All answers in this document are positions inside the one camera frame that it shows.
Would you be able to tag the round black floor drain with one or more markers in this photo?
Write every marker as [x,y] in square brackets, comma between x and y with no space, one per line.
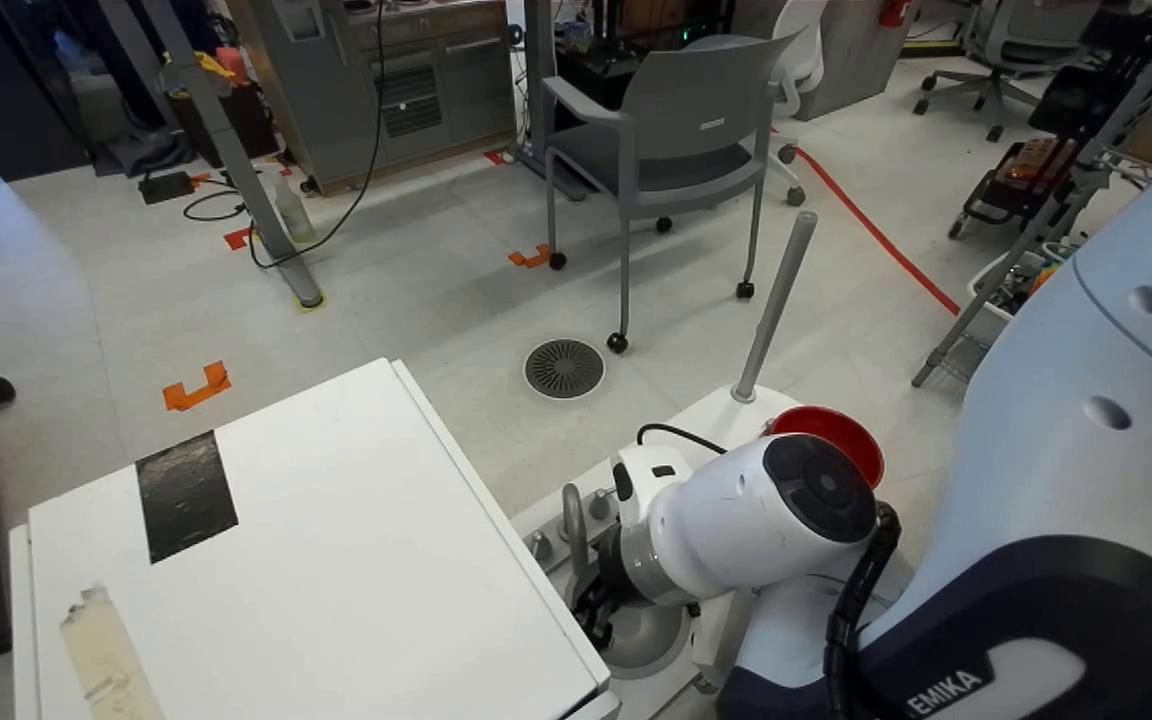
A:
[566,365]

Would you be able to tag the black rectangular panel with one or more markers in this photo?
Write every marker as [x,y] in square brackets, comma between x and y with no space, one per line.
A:
[186,495]

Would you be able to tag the small orange floor marker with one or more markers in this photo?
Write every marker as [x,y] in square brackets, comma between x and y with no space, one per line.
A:
[535,256]

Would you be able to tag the grey toy faucet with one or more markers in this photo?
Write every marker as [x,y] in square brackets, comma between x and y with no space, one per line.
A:
[575,523]

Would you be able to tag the white basket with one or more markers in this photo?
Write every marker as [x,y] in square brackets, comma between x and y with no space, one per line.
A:
[996,290]

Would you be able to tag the grey upright pole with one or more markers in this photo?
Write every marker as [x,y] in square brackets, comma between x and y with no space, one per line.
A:
[779,303]

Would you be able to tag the black power adapter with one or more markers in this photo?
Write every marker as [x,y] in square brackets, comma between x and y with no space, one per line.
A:
[167,184]

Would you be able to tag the grey metal cabinet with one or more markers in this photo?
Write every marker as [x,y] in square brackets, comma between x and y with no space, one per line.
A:
[363,82]

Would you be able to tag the red bowl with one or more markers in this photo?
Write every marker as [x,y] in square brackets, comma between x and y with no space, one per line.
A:
[843,431]

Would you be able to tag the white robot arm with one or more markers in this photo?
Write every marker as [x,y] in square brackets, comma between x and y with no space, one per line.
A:
[1071,466]

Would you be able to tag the grey chair on castors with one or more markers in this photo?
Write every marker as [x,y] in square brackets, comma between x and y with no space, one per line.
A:
[696,120]

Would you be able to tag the black trolley cart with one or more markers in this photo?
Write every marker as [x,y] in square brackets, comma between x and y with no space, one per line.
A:
[1023,182]

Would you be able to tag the dark robot gripper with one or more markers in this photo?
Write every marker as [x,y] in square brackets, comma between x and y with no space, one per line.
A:
[603,607]

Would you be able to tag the white toy sink counter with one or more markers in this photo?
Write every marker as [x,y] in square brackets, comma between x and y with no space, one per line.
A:
[737,411]

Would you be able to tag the large white table cabinet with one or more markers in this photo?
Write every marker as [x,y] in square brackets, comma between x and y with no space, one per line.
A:
[363,573]

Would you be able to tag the grey office swivel chair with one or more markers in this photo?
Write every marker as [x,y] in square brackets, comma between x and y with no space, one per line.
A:
[1018,43]

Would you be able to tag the translucent tape strip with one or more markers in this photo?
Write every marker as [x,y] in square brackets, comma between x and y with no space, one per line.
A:
[105,657]

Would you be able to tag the orange bracket floor marker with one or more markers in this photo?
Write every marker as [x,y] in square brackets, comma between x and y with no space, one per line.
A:
[196,390]

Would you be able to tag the grey slanted metal frame leg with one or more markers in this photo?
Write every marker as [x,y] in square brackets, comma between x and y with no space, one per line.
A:
[236,154]

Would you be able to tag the grey faucet knob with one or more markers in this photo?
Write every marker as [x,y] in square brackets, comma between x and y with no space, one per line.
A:
[541,547]
[603,508]

